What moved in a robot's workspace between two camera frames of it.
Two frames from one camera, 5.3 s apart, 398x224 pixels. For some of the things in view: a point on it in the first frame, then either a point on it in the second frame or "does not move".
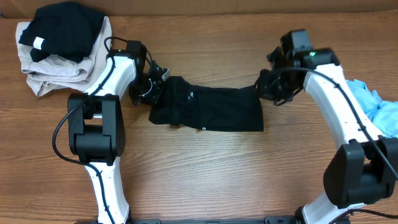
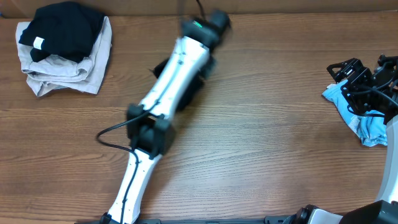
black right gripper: x=268 y=86 to x=347 y=70
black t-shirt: x=179 y=101 to x=191 y=93
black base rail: x=269 y=220 does not move
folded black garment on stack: x=69 y=30 does not move
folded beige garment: x=58 y=71 does not move
